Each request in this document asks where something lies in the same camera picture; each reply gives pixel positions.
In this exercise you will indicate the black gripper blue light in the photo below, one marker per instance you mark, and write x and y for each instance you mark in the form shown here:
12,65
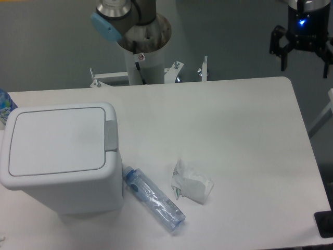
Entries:
307,31

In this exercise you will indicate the grey lid release button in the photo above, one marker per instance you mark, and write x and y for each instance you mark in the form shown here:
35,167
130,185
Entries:
111,136

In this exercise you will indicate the white trash can lid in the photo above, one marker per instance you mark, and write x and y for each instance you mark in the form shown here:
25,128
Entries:
57,141

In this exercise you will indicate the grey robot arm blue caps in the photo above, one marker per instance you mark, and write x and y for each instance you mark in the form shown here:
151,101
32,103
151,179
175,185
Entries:
138,28

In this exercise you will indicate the white plastic trash can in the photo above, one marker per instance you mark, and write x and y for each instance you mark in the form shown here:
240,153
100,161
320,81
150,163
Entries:
71,192

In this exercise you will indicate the white metal stand at right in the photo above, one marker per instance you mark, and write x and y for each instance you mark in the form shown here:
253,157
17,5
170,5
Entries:
322,118

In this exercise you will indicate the black clamp at table edge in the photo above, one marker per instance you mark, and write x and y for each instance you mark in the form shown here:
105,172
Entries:
324,223

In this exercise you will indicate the crumpled white paper wrapper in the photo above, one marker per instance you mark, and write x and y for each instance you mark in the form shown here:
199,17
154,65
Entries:
188,182

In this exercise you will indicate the clear blue plastic bottle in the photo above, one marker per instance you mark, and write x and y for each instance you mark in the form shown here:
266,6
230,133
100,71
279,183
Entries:
157,202

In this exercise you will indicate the blue green labelled bottle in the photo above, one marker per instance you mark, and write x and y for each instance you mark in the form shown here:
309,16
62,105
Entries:
7,106

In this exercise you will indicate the white metal base frame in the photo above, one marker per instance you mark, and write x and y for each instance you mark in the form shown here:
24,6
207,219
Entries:
170,75

